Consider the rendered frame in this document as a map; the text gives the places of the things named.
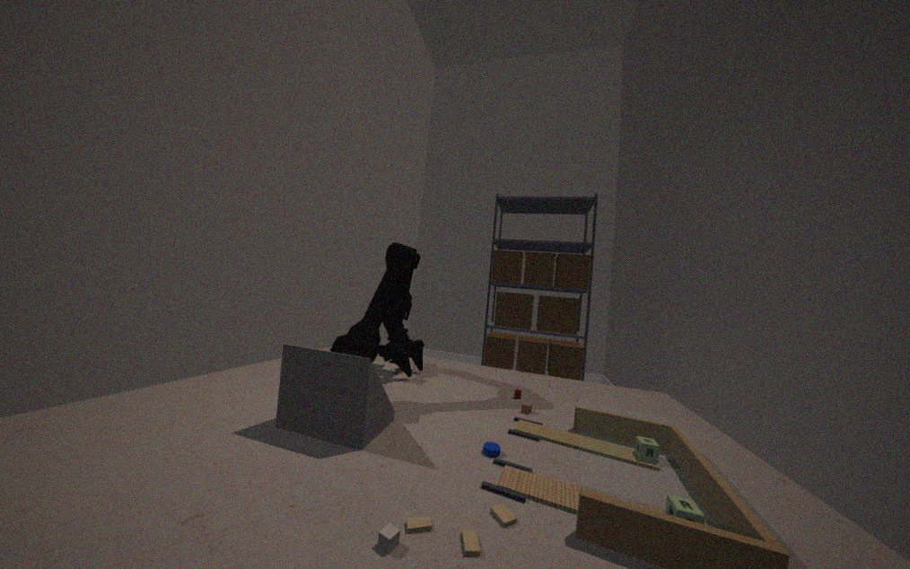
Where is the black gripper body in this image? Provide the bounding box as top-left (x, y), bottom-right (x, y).
top-left (382, 327), bottom-right (424, 362)

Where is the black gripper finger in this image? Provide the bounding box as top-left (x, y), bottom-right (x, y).
top-left (408, 347), bottom-right (424, 372)
top-left (389, 353), bottom-right (412, 377)

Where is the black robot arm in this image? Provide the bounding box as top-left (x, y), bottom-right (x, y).
top-left (330, 242), bottom-right (421, 362)

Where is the yellow crosshatched strip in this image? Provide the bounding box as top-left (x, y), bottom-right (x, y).
top-left (514, 419), bottom-right (578, 449)

